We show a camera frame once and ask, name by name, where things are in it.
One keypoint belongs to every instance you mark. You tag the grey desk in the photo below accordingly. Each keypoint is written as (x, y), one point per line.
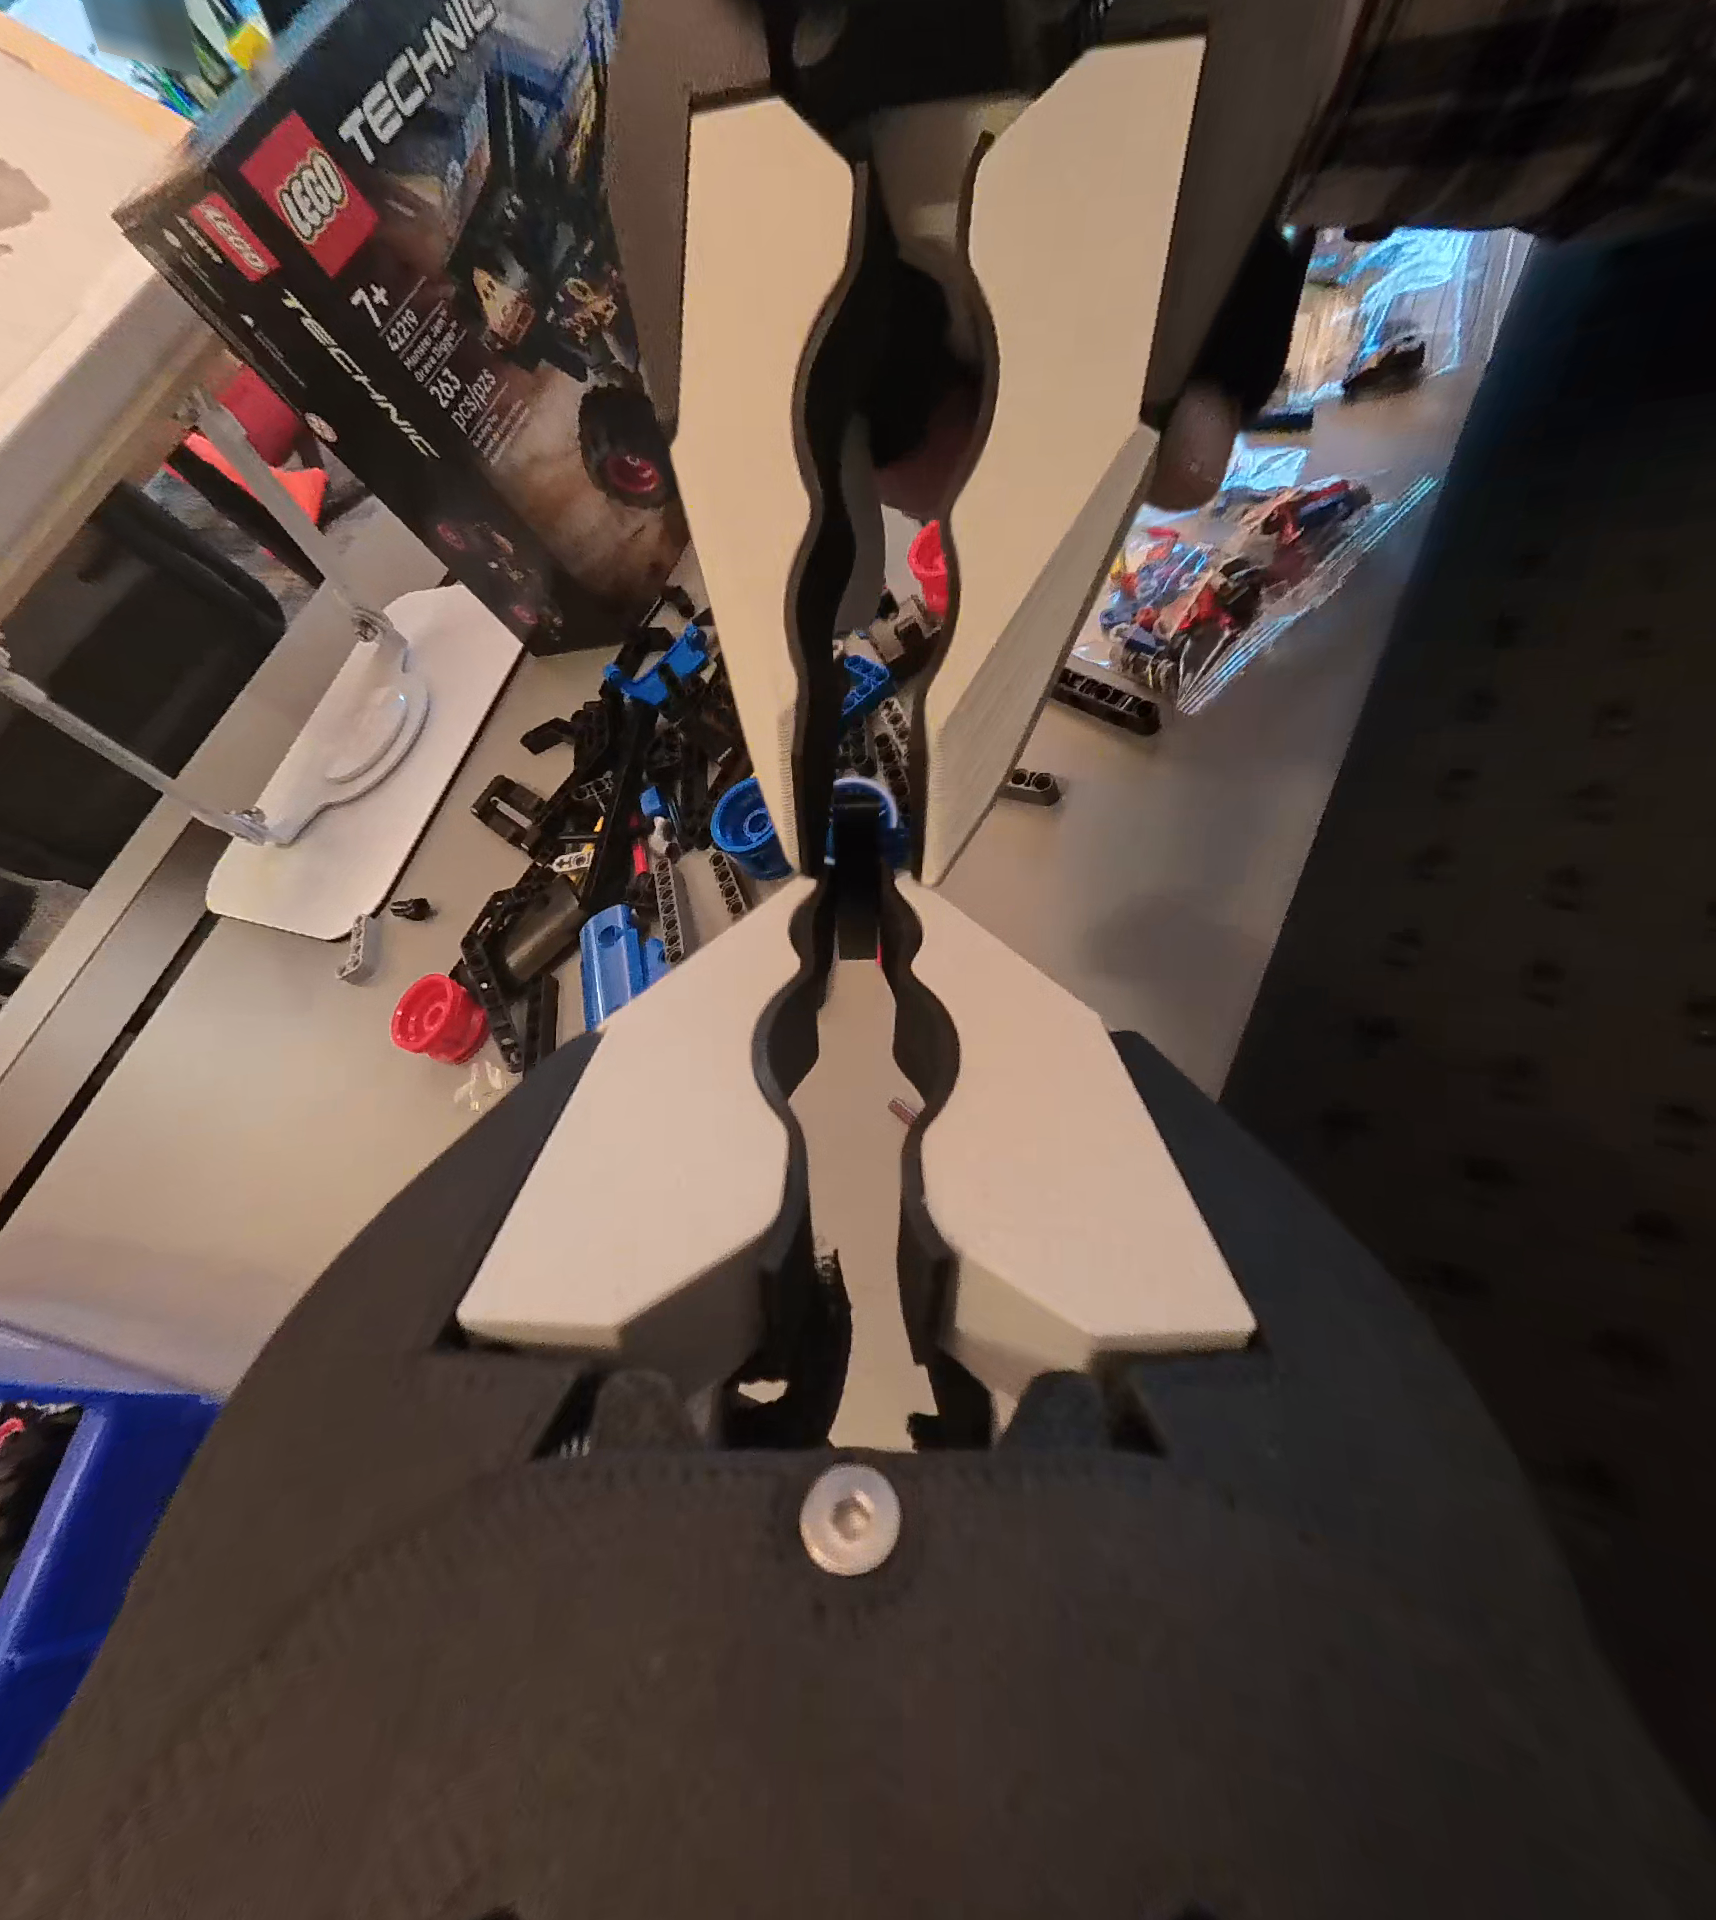
(1171, 898)

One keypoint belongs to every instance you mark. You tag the large clear bag of pins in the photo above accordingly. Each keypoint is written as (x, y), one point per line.
(1401, 317)

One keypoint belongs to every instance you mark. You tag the pile of loose building parts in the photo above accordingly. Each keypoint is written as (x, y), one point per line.
(652, 777)

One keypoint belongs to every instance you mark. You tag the printed toy set box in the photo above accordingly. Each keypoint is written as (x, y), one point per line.
(422, 299)

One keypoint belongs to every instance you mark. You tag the red wheel hub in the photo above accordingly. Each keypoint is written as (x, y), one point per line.
(434, 1019)
(926, 571)

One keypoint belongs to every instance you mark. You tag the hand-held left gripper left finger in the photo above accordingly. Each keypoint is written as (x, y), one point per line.
(633, 1199)

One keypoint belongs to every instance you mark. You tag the blue wheel hub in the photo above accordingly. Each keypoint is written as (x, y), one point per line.
(742, 827)
(882, 801)

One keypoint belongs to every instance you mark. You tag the dark perforated panel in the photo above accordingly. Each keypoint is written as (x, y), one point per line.
(1550, 1046)

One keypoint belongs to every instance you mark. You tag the long black beam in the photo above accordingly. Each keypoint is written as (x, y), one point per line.
(1108, 699)

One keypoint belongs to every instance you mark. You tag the black curved shell panel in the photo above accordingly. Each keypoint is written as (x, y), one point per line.
(541, 937)

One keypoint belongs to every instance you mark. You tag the small grey connector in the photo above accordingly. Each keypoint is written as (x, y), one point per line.
(1038, 787)

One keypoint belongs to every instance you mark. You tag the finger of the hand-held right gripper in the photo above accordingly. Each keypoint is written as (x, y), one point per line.
(742, 374)
(1085, 374)

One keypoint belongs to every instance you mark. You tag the blue plastic bin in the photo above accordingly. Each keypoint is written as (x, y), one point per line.
(127, 1502)

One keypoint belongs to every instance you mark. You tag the light grey short beam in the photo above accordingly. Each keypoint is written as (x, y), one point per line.
(361, 948)

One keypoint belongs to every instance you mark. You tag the black rubber tyre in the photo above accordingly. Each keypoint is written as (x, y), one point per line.
(1, 1531)

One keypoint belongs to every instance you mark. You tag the small bag of red parts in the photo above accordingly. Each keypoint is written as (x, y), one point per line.
(1250, 589)

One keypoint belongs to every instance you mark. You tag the blue curved shell panel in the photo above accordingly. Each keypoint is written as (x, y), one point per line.
(624, 970)

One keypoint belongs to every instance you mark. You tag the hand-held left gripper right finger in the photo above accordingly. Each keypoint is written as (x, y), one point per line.
(1085, 1199)

